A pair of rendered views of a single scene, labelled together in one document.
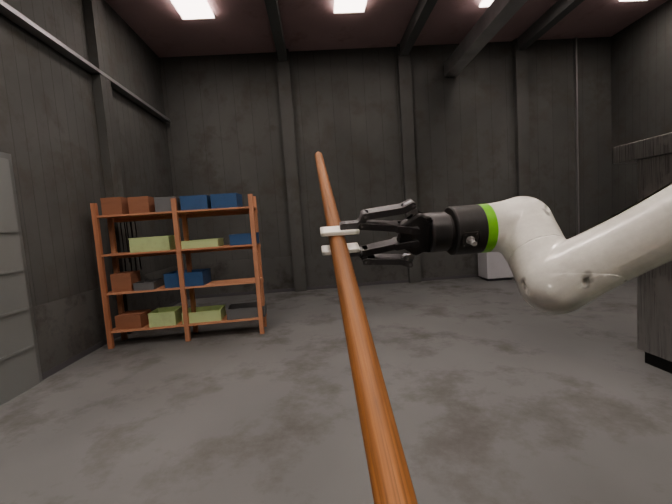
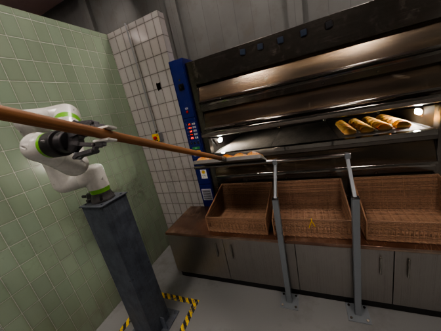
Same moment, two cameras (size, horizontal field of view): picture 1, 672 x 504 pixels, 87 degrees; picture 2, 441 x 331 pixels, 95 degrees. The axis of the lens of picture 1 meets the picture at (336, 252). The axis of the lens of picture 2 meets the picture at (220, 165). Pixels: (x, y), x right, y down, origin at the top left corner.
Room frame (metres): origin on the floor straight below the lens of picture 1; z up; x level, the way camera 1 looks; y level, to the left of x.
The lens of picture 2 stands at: (1.08, 0.57, 1.63)
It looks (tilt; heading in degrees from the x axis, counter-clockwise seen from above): 16 degrees down; 207
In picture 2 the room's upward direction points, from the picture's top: 12 degrees counter-clockwise
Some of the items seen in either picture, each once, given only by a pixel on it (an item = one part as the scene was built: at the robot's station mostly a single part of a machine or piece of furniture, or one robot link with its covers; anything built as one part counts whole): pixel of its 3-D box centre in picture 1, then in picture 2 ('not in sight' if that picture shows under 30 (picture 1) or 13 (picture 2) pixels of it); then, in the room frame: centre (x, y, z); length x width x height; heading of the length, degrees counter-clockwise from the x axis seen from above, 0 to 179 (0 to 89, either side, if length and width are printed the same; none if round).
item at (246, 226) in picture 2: not in sight; (241, 205); (-0.52, -0.11, 0.72); 0.56 x 0.49 x 0.28; 91
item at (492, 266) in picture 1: (494, 252); not in sight; (8.76, -3.93, 0.66); 0.67 x 0.60 x 1.31; 93
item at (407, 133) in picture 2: not in sight; (302, 146); (-0.84, 0.46, 1.16); 1.80 x 0.06 x 0.04; 92
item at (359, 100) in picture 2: not in sight; (298, 102); (-0.81, 0.46, 1.54); 1.79 x 0.11 x 0.19; 92
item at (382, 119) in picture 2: not in sight; (367, 123); (-1.28, 1.02, 1.21); 0.61 x 0.48 x 0.06; 2
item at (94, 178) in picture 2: not in sight; (93, 178); (0.28, -0.78, 1.36); 0.16 x 0.13 x 0.19; 143
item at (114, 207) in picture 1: (186, 266); not in sight; (5.61, 2.38, 1.13); 2.39 x 0.65 x 2.26; 93
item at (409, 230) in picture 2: not in sight; (403, 205); (-0.57, 1.10, 0.72); 0.56 x 0.49 x 0.28; 92
